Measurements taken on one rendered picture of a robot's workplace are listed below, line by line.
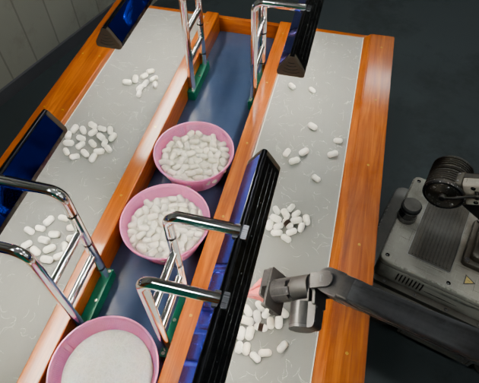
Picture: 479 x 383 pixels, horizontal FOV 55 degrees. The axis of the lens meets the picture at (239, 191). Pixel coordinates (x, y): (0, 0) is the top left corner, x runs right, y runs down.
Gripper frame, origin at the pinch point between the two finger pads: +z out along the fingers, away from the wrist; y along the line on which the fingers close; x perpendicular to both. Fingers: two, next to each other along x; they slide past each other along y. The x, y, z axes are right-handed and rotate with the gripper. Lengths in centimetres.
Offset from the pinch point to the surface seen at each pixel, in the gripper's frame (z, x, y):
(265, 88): 12, -5, -83
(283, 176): 3.5, 6.1, -45.4
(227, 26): 37, -17, -126
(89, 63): 66, -50, -81
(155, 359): 18.0, -8.1, 19.3
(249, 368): 1.6, 7.8, 15.8
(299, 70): -17, -19, -58
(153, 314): 3.2, -23.0, 15.9
